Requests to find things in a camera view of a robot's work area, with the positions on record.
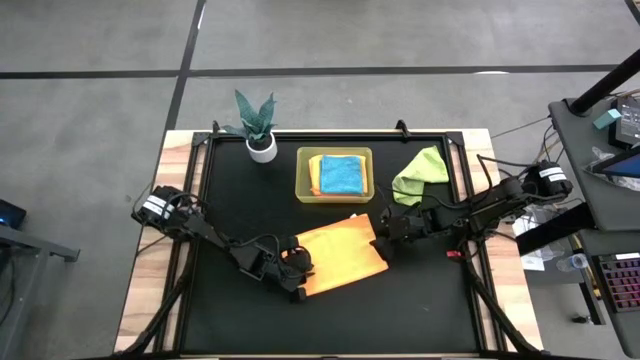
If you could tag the blue-lit black device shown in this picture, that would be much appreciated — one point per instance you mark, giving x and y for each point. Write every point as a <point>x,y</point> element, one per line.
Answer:
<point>10,215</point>

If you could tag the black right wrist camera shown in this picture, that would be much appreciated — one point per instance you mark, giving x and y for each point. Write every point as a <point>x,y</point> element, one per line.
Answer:
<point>392,219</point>

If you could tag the black round pole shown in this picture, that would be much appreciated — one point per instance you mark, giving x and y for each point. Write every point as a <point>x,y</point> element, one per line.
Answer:
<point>605,85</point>

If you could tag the snake plant in white pot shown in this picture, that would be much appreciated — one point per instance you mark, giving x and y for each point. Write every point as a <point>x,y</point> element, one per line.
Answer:
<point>262,150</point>

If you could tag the black frame clamp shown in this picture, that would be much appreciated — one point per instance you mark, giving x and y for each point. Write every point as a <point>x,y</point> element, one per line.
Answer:
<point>402,128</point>
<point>216,127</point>

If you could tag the small red clip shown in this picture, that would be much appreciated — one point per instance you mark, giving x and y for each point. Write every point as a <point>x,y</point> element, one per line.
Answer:
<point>454,254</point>

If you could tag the small black caster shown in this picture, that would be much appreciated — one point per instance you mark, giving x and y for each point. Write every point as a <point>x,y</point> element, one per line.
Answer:
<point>580,318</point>

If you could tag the white paper sheet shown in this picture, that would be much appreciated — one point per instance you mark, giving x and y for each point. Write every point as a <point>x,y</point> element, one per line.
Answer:
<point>532,263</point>

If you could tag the black desk crossbar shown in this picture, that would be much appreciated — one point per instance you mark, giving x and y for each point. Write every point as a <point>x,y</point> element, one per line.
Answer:
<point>550,231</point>

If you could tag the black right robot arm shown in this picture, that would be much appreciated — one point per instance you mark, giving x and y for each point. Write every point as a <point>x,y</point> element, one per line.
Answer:
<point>490,205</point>

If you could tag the green microfiber towel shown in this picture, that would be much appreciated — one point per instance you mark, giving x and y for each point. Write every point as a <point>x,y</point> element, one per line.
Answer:
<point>417,177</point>

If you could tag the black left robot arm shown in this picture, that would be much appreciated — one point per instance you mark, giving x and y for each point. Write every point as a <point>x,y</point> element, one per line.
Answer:
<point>220,240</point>

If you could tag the grey desk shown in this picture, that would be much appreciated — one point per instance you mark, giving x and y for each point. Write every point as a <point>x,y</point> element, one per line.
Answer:
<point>630,335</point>
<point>585,150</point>

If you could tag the black screen device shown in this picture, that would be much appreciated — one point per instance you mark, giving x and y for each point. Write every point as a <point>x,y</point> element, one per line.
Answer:
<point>627,125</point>

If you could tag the clear plastic bag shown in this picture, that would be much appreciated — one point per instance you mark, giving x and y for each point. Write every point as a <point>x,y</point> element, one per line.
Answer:
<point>525,225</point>

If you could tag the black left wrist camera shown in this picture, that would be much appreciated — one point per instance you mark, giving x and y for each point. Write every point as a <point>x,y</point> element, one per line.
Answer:
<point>300,257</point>

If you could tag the black metal table frame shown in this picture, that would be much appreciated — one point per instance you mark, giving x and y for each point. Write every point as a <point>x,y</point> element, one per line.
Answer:
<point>456,140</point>

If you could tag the grey cart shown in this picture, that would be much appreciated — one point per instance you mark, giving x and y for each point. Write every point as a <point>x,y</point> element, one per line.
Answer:
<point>20,300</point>

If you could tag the yellow translucent plastic bin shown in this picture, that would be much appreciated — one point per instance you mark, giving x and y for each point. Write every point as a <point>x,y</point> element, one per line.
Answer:
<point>301,172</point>

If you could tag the tablet with blue screen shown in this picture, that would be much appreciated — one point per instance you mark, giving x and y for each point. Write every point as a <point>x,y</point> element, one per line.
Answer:
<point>625,165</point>

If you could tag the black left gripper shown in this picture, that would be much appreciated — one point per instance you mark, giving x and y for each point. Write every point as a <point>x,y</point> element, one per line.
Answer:
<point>295,272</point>

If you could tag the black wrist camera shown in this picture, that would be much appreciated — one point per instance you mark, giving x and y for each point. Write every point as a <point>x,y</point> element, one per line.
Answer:
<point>300,257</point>
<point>392,219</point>

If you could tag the clear plastic bottle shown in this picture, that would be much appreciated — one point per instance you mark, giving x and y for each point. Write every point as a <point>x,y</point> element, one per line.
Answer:
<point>575,262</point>

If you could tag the backlit keyboard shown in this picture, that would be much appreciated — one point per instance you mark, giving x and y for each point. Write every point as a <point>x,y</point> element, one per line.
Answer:
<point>622,285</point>

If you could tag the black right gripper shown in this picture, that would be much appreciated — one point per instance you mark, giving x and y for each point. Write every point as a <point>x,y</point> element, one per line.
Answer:
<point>395,230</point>

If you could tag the blue microfiber towel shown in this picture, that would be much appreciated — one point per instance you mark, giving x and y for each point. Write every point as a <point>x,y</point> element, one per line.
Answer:
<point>342,175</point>

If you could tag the orange microfiber towel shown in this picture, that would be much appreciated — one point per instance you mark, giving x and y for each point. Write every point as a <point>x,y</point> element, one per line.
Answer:
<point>342,255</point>
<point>314,175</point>

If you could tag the small teal box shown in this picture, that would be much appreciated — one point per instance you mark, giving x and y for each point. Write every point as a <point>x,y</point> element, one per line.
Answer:
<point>607,119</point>

